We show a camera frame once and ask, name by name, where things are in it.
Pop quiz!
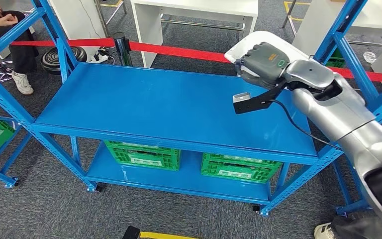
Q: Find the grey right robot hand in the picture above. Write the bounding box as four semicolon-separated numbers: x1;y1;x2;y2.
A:
234;42;290;90

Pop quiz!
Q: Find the white plastic tray part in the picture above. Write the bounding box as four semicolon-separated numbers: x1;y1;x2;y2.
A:
224;30;310;78

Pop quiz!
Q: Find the blue metal shelf rack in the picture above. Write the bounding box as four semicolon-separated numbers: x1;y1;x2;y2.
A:
0;0;382;218
0;107;33;189
334;126;382;217

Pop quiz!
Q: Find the person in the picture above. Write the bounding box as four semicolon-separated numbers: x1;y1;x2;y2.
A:
0;0;40;96
313;214;382;239

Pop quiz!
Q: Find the chrome stool base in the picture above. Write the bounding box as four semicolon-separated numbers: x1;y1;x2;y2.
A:
0;57;14;83

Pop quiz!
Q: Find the black round ribbed base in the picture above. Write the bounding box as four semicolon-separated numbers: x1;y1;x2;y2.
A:
41;46;88;76

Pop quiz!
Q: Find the yellow floor tape strip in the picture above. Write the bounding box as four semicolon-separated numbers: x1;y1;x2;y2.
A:
99;0;123;8
283;0;311;22

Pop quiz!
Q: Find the red barrier belt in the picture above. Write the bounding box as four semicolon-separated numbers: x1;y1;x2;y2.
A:
0;38;382;83

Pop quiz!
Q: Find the white power strip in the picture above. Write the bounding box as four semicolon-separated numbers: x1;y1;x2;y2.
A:
90;54;109;64

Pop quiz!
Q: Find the clear plastic cup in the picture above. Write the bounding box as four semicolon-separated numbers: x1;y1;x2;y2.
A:
363;51;378;65

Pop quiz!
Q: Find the yellow floor tape square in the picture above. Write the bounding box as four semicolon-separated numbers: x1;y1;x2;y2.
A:
140;232;195;239

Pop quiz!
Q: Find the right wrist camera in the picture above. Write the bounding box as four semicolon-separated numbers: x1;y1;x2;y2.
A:
232;82;289;115

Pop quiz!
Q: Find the black camera cable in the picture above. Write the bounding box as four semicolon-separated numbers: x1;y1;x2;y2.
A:
270;99;343;152

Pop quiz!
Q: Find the chrome table frame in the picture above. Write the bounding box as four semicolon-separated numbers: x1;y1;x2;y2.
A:
94;0;128;37

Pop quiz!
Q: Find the black barrier post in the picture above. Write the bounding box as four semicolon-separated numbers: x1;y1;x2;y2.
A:
112;32;133;68

